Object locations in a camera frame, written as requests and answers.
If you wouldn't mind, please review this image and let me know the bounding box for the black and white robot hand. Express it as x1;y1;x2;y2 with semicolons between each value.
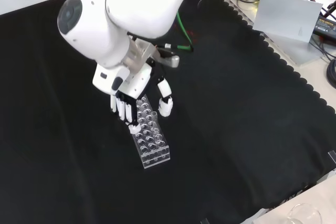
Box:
92;63;174;134

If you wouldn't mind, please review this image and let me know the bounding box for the clear glass test tube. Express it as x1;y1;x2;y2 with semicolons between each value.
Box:
151;111;159;131

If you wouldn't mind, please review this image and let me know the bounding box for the clear plastic test tube rack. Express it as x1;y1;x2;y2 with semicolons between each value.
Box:
132;94;171;169

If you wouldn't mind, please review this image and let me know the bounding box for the black bench cloth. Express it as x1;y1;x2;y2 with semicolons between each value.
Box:
0;0;336;224

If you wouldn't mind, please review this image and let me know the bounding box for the pale grey board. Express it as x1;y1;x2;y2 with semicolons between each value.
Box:
252;0;323;43

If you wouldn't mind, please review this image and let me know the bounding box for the black power adapter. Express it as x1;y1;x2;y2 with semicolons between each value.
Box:
312;15;336;37

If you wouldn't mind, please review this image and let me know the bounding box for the clear glass beaker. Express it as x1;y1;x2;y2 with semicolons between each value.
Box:
285;202;322;224

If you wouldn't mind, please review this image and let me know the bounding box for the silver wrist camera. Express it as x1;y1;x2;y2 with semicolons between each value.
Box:
156;50;181;68

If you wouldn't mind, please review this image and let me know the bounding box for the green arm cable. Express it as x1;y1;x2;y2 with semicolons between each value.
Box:
164;10;195;52

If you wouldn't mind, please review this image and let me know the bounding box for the metal base plate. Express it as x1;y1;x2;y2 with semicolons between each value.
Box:
223;0;332;65

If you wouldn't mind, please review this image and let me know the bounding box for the coiled black cable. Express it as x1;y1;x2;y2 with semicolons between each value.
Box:
326;58;336;89

